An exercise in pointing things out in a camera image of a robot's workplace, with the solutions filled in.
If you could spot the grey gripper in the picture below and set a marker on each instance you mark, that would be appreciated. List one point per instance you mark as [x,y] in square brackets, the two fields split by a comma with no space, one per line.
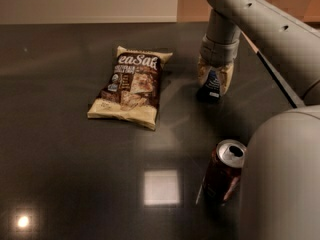
[218,53]

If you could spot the blue rxbar blueberry bar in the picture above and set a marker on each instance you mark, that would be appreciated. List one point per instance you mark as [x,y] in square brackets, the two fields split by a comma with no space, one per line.
[209,92]

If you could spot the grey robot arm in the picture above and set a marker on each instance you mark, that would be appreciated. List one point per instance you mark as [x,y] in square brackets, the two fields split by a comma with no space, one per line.
[280,182]

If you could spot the brown cream chip bag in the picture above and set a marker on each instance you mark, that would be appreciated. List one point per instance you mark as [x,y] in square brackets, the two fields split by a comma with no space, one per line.
[133,91]

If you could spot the open brown soda can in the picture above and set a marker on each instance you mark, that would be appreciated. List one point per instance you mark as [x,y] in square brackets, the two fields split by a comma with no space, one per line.
[224,170]

